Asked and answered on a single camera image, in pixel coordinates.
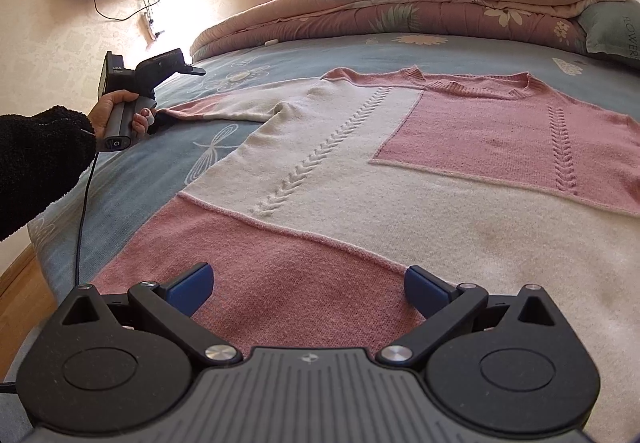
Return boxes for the grey-green flower pillow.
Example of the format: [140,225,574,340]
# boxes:
[577,0,640,70]

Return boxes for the pink and cream sweater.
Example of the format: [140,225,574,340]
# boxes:
[89,64,640,443]

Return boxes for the black sleeve forearm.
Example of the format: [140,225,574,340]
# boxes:
[1,106,96,239]

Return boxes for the white power strip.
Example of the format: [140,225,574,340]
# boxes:
[140,10,165,46]

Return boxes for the folded pink floral quilt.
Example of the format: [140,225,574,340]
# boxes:
[190,0,625,60]

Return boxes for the person's left hand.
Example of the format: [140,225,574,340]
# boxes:
[88,90,156,140]

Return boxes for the blue floral bed sheet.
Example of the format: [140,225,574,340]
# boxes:
[28,33,639,300]

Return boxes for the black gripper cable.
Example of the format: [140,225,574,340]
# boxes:
[72,149,101,288]

